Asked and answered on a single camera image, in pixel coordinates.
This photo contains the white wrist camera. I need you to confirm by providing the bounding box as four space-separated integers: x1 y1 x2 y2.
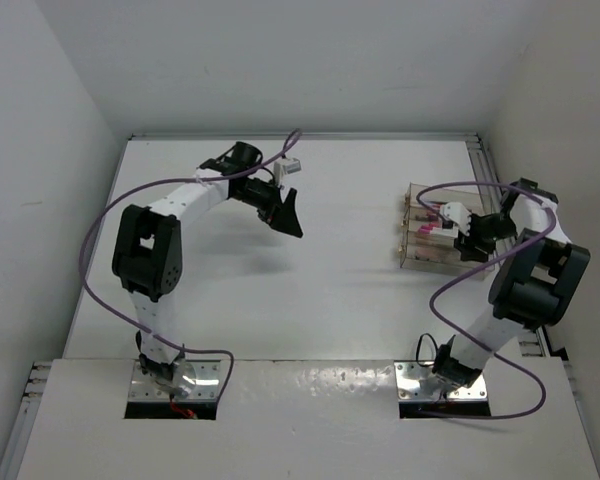
439 202 471 235
273 157 302 182

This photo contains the metal base plate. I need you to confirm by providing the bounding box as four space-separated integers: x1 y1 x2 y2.
127 360 220 403
394 360 488 404

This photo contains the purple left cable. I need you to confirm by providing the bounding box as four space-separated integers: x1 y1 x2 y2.
77 128 304 401

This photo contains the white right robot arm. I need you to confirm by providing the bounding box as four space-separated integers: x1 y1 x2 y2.
432 178 591 387

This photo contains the purple cable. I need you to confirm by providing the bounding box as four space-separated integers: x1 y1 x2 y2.
415 180 556 419
77 128 304 401

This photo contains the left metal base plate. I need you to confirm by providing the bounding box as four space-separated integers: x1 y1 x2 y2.
127 360 220 403

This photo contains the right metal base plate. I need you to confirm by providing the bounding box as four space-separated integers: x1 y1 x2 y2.
394 360 488 404

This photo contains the magenta capped white marker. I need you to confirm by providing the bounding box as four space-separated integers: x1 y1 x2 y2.
417 224 440 235

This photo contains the clear acrylic tiered organizer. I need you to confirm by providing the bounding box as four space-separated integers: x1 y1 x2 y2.
398 183 493 276

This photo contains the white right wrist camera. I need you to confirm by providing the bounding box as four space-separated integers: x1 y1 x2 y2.
439 202 471 235

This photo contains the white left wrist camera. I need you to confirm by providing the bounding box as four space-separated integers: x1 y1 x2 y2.
273 157 302 182

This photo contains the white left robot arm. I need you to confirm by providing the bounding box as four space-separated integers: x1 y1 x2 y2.
112 142 303 386

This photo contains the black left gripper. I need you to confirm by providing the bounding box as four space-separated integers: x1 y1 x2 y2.
231 175 301 236

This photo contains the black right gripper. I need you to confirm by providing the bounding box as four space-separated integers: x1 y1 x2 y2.
453 212 518 263

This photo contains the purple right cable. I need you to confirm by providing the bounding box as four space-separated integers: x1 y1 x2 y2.
415 180 556 419

